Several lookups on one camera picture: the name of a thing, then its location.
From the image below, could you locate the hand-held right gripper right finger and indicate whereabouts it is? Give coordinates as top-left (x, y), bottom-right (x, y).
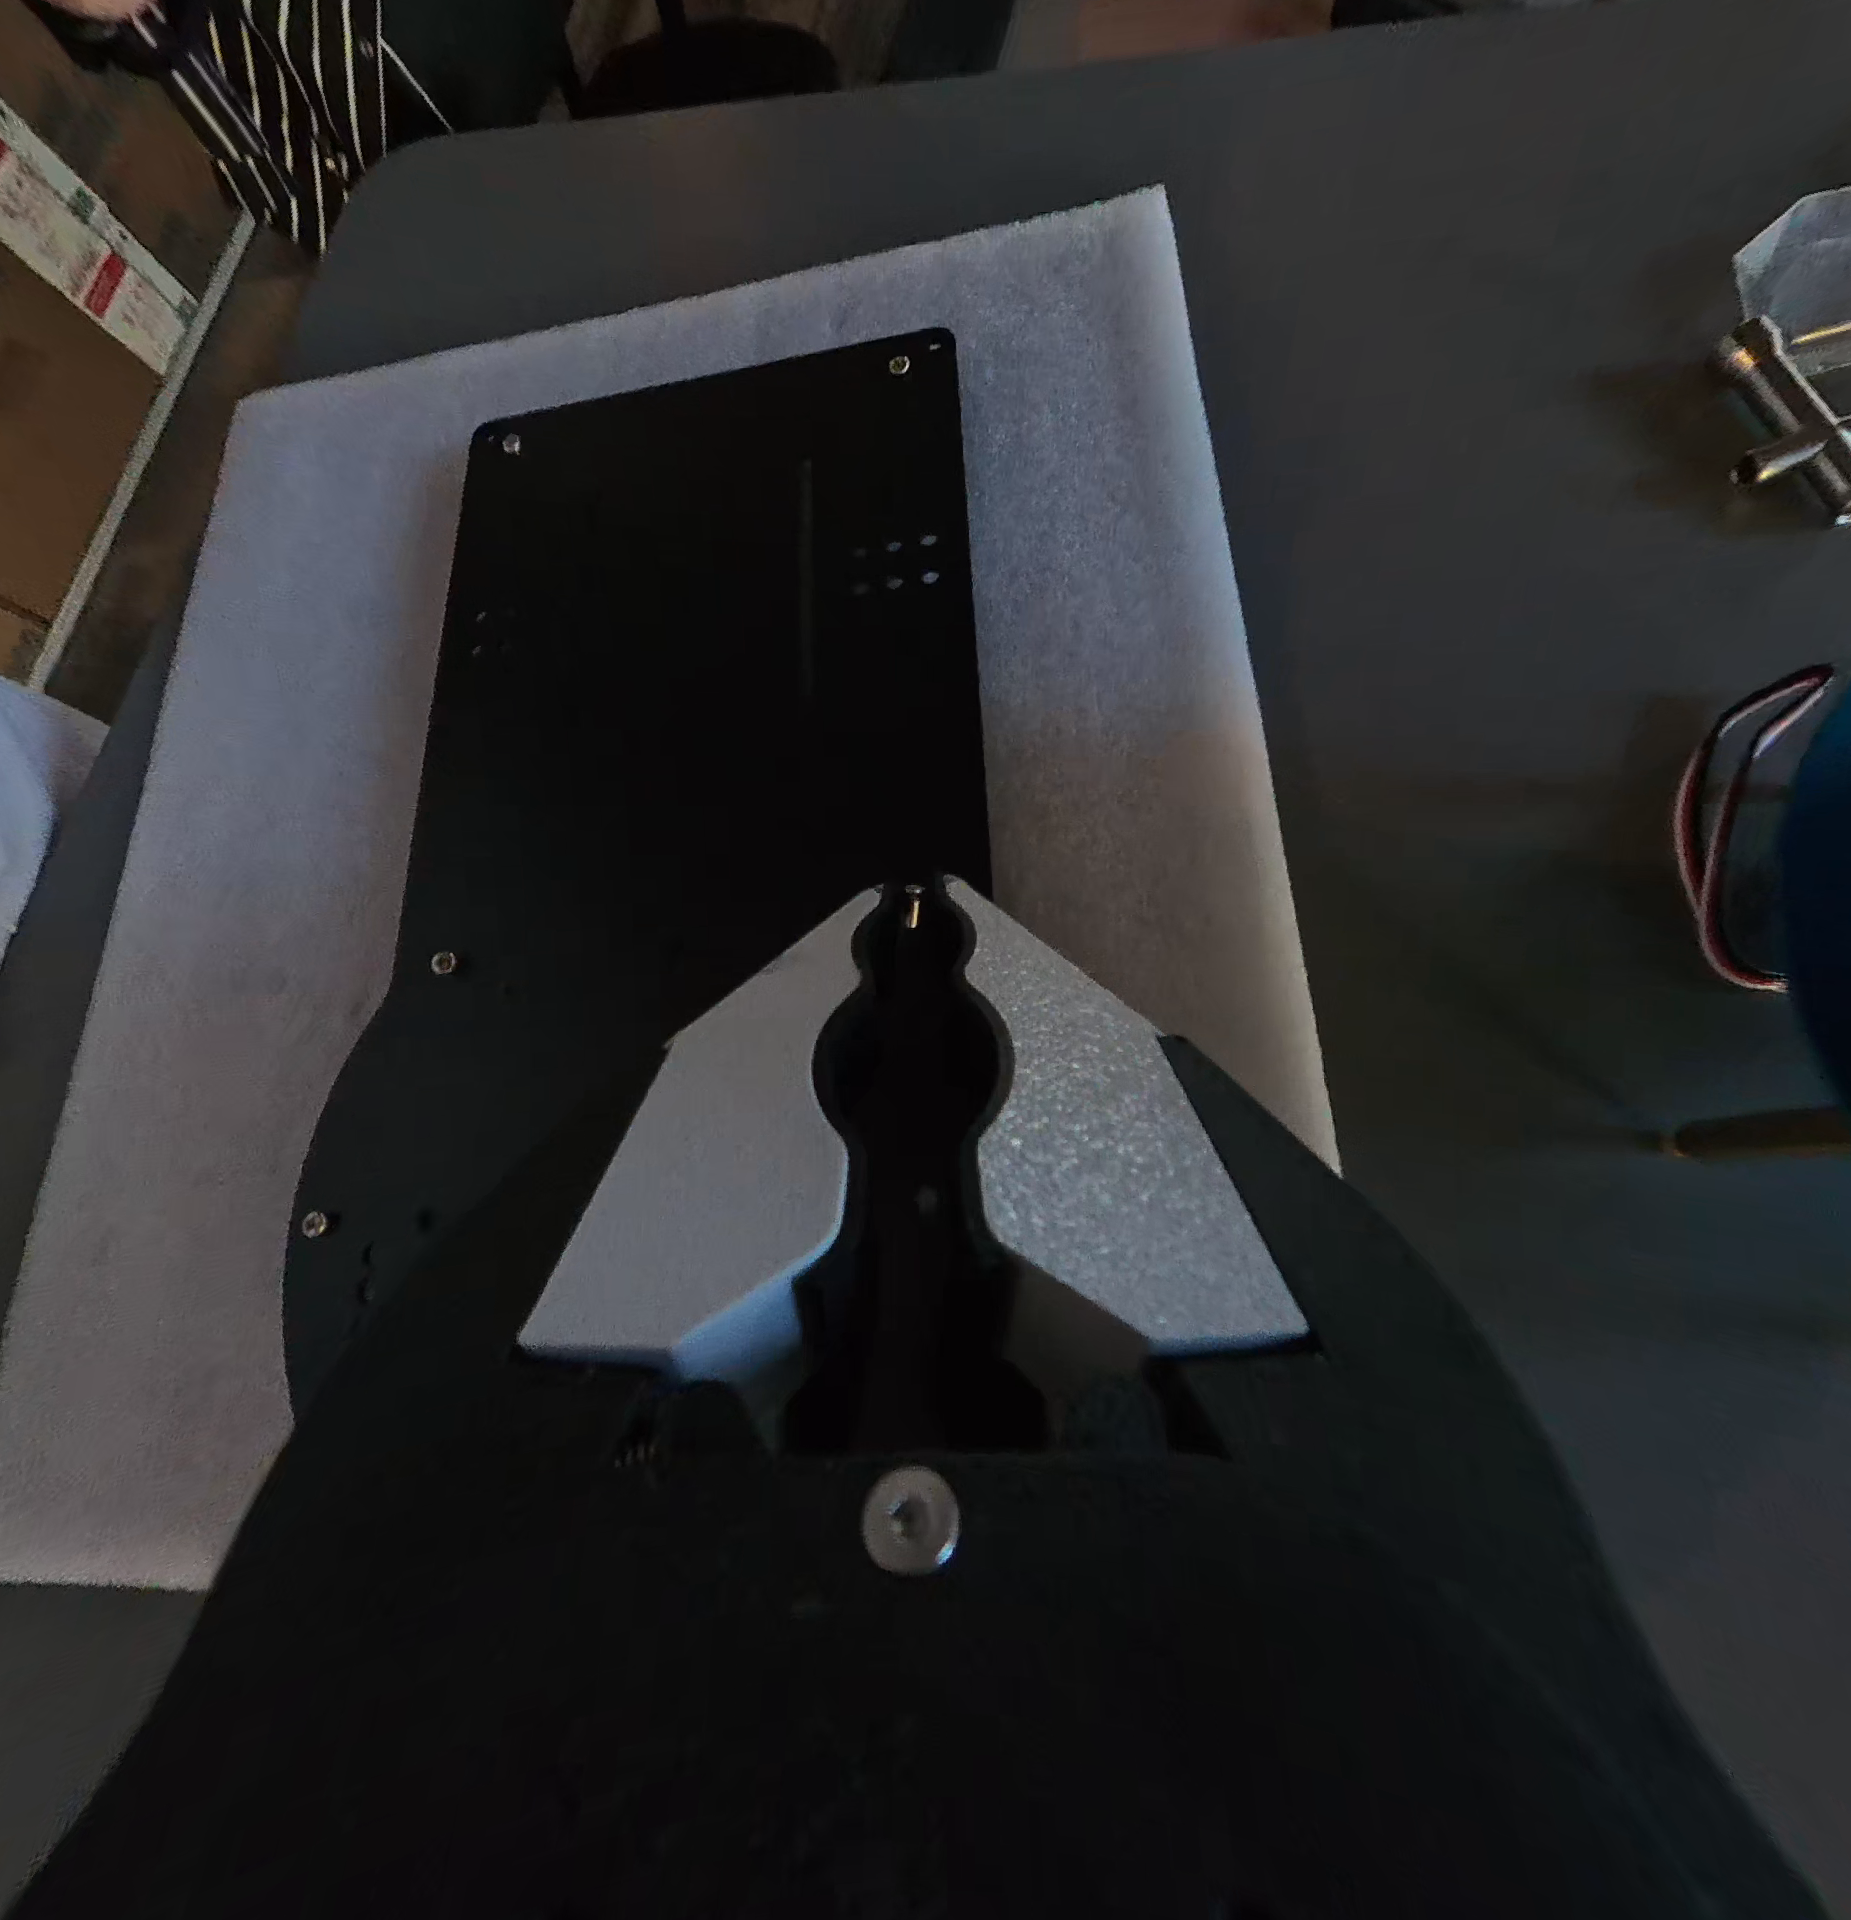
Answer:
top-left (929, 878), bottom-right (1312, 1362)

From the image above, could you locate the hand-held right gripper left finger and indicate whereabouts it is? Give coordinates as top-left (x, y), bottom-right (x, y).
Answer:
top-left (517, 881), bottom-right (909, 1385)

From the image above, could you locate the black metal base plate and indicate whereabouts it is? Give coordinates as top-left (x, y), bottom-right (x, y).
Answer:
top-left (285, 326), bottom-right (1002, 1413)

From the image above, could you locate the dark desk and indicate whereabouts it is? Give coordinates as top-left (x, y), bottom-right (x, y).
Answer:
top-left (0, 0), bottom-right (1851, 1920)

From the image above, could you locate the white foam sheet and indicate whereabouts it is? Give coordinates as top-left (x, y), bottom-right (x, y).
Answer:
top-left (0, 183), bottom-right (1345, 1592)

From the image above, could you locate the printed cardboard box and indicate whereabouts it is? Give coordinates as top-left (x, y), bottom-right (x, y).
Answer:
top-left (0, 66), bottom-right (255, 694)

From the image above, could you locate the crumpled clear plastic wrap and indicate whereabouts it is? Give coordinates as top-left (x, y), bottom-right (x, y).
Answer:
top-left (1731, 180), bottom-right (1851, 373)

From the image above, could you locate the striped black white garment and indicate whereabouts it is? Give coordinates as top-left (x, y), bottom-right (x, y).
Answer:
top-left (160, 0), bottom-right (463, 254)

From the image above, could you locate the red brown servo cable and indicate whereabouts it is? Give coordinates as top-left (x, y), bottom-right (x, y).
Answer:
top-left (1680, 669), bottom-right (1843, 994)

